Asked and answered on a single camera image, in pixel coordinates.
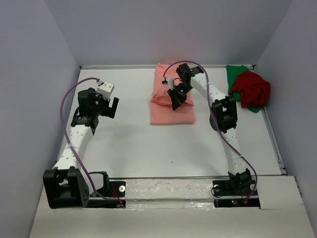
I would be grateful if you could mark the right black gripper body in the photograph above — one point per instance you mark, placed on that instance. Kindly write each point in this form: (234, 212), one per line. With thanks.
(179, 92)

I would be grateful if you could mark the green t shirt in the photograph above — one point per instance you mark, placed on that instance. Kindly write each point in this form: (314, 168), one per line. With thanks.
(232, 72)

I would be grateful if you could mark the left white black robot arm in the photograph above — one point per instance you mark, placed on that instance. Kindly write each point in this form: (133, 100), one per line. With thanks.
(68, 184)

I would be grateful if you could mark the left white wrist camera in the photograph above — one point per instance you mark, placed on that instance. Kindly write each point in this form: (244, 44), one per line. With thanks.
(105, 88)

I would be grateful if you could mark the white foam front panel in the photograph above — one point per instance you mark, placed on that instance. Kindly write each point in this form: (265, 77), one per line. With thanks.
(182, 208)

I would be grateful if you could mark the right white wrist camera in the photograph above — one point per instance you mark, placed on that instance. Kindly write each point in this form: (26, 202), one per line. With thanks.
(169, 81)

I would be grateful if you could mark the red t shirt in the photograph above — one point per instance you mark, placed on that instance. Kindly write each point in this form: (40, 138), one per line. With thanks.
(254, 91)

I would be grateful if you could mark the pink t shirt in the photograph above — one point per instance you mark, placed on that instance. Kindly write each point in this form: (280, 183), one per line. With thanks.
(161, 112)

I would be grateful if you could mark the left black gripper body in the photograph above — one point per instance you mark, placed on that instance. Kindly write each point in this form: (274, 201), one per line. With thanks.
(101, 105)

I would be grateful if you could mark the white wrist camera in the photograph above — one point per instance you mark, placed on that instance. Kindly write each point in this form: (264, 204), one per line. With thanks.
(169, 81)
(105, 88)

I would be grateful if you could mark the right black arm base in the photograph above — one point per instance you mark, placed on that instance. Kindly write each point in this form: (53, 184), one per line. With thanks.
(225, 197)

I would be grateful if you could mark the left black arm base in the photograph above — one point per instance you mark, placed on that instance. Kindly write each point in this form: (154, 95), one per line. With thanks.
(111, 198)

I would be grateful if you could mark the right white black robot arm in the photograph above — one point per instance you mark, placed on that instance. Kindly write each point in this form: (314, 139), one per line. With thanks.
(223, 119)

